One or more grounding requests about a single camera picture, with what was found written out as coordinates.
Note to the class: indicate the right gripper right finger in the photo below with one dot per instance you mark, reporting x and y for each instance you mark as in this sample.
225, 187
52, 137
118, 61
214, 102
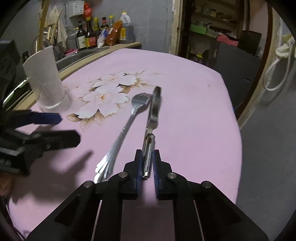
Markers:
170, 186

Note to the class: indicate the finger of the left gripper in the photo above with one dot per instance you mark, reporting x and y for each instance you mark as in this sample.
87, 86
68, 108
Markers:
44, 118
37, 143

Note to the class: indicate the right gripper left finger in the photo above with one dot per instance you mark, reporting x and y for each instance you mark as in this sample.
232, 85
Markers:
110, 195

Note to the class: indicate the steel fork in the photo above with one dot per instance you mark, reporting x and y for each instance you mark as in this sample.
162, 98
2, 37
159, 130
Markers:
105, 167

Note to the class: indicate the steel peeler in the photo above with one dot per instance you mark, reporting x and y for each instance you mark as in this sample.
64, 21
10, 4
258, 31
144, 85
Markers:
149, 139

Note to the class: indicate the long wooden spatula handle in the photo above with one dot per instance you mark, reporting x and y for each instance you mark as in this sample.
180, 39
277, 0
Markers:
46, 4

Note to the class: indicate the white utensil holder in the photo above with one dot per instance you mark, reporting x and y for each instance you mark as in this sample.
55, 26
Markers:
43, 77

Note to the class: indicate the steel sink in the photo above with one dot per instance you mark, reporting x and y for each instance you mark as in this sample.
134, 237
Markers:
76, 57

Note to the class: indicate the pink floral cloth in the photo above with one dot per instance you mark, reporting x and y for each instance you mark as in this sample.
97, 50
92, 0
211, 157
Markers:
197, 130

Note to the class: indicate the pink soap dish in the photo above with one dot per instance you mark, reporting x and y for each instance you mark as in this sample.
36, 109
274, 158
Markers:
70, 52

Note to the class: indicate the dark wine bottle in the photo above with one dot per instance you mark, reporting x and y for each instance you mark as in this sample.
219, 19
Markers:
81, 37

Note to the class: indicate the hanging dish cloth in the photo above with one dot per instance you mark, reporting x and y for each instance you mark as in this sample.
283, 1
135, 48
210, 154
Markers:
55, 26

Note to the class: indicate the dark soy sauce bottle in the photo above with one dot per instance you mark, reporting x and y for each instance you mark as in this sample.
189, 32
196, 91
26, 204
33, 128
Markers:
90, 34

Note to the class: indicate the small white packet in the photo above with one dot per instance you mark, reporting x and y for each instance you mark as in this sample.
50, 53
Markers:
102, 37

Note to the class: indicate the orange spice bag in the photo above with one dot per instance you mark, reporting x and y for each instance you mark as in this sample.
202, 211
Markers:
114, 33

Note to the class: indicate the white perforated box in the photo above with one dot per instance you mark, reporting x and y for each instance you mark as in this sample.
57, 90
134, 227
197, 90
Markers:
76, 8

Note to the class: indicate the red plastic bag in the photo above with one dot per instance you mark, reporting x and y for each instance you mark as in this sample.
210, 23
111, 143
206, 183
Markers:
87, 10

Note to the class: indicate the red-capped sauce bottle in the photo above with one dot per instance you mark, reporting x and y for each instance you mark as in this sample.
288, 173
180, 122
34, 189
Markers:
104, 23

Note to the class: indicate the dark cabinet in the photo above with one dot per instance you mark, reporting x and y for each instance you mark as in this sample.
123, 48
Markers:
237, 68

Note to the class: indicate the yellow-capped bottle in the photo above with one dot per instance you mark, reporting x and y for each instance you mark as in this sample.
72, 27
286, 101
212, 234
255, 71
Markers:
111, 21

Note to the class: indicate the plastic oil jug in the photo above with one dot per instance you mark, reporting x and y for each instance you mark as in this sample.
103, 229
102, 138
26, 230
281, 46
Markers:
127, 30

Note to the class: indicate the red cloth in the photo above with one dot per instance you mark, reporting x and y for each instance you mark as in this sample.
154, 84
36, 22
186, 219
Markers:
224, 39

